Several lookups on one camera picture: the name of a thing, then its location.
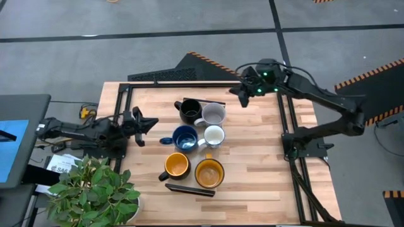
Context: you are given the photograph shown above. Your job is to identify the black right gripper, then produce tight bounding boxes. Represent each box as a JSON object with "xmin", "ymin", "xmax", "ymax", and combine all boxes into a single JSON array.
[{"xmin": 229, "ymin": 66, "xmax": 258, "ymax": 108}]

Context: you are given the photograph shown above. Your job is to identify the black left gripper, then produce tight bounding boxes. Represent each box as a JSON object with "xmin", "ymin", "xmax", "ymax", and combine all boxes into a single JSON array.
[{"xmin": 122, "ymin": 106, "xmax": 160, "ymax": 148}]

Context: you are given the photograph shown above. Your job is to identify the light grey coffee mug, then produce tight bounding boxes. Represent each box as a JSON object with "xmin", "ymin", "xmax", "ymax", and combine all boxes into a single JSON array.
[{"xmin": 194, "ymin": 102, "xmax": 227, "ymax": 128}]

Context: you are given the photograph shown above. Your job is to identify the dark blue coffee mug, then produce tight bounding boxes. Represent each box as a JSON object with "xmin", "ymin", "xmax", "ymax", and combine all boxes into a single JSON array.
[{"xmin": 159, "ymin": 125, "xmax": 199, "ymax": 153}]

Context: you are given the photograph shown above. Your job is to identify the black coffee mug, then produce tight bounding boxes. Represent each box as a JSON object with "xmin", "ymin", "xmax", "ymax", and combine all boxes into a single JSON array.
[{"xmin": 174, "ymin": 98, "xmax": 203, "ymax": 125}]

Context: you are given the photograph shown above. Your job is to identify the black mug yellow inside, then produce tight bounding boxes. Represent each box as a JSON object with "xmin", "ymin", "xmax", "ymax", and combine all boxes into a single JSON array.
[{"xmin": 158, "ymin": 152, "xmax": 192, "ymax": 182}]

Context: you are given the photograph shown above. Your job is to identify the white coffee mug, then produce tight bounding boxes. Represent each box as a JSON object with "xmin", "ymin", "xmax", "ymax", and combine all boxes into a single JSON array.
[{"xmin": 197, "ymin": 125, "xmax": 226, "ymax": 149}]

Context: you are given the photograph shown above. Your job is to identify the yellow coffee mug dark rim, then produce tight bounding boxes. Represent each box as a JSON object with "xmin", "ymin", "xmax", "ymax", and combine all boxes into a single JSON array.
[{"xmin": 194, "ymin": 153, "xmax": 226, "ymax": 190}]

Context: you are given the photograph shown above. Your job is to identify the wooden tray dark end rails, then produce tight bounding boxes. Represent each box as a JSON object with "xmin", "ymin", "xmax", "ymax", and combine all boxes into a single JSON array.
[{"xmin": 164, "ymin": 96, "xmax": 227, "ymax": 198}]

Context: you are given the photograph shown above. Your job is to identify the white plant pot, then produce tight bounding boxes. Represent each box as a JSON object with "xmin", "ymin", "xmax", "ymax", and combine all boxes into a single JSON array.
[{"xmin": 126, "ymin": 197, "xmax": 142, "ymax": 223}]

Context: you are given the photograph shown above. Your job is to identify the green leafy plant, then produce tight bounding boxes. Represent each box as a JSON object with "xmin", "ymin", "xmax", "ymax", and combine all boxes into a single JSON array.
[{"xmin": 47, "ymin": 154, "xmax": 142, "ymax": 227}]

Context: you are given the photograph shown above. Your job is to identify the white printed paper sheet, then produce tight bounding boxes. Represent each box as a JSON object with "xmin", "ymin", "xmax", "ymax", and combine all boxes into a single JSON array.
[{"xmin": 45, "ymin": 153, "xmax": 81, "ymax": 175}]

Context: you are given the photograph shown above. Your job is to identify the grey monitor blue screen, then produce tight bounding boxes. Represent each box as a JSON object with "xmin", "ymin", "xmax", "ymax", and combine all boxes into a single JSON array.
[{"xmin": 0, "ymin": 93, "xmax": 52, "ymax": 190}]

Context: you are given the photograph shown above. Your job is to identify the black metal table frame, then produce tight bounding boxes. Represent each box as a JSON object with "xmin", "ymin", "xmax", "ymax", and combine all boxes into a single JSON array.
[{"xmin": 112, "ymin": 81, "xmax": 343, "ymax": 226}]

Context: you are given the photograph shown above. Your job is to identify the yellow cable plug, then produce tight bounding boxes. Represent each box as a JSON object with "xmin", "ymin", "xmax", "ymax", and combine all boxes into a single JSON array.
[{"xmin": 80, "ymin": 107, "xmax": 97, "ymax": 120}]

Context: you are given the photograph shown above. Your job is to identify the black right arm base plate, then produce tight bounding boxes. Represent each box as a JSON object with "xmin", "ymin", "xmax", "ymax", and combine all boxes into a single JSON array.
[{"xmin": 282, "ymin": 132, "xmax": 335, "ymax": 159}]

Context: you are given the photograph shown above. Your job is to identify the black floor cable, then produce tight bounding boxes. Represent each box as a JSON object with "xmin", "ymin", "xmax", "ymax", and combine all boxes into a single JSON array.
[{"xmin": 373, "ymin": 118, "xmax": 404, "ymax": 160}]

